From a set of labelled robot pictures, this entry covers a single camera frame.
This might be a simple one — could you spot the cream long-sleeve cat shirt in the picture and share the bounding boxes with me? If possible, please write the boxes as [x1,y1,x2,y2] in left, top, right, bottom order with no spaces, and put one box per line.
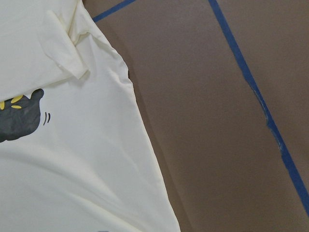
[0,0,180,232]

